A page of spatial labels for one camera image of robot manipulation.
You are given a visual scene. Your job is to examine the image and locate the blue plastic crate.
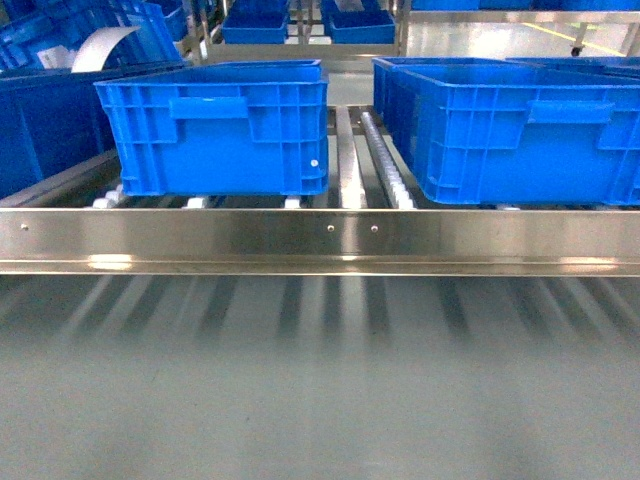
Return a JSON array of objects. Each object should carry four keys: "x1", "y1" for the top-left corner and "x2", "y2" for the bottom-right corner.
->
[
  {"x1": 95, "y1": 65, "x2": 329, "y2": 197},
  {"x1": 396, "y1": 64, "x2": 639, "y2": 206}
]

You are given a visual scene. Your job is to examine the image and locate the steel roller shelf rack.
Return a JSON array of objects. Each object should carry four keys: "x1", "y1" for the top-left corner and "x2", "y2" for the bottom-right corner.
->
[{"x1": 1, "y1": 106, "x2": 639, "y2": 276}]

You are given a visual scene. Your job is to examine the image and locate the blue plastic crate right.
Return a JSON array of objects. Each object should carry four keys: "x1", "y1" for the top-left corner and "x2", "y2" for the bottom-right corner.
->
[{"x1": 396, "y1": 64, "x2": 639, "y2": 206}]

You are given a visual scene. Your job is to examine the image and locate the blue crate behind left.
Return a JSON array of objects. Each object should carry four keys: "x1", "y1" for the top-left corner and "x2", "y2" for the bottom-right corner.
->
[{"x1": 212, "y1": 59, "x2": 321, "y2": 69}]

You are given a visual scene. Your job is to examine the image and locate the blue plastic crate left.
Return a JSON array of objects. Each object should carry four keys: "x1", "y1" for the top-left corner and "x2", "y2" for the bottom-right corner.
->
[{"x1": 95, "y1": 65, "x2": 329, "y2": 197}]

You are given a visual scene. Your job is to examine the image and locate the white curved sheet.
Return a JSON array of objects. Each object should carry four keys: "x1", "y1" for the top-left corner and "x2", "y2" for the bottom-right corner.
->
[{"x1": 71, "y1": 26, "x2": 140, "y2": 73}]

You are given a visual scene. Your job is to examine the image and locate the blue crate behind right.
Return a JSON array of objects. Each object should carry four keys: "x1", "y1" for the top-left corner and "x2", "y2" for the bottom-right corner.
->
[{"x1": 372, "y1": 57, "x2": 510, "y2": 120}]

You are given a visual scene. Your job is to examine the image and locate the dark blue crate far left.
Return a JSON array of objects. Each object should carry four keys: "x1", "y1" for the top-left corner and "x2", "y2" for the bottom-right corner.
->
[{"x1": 1, "y1": 61, "x2": 185, "y2": 198}]

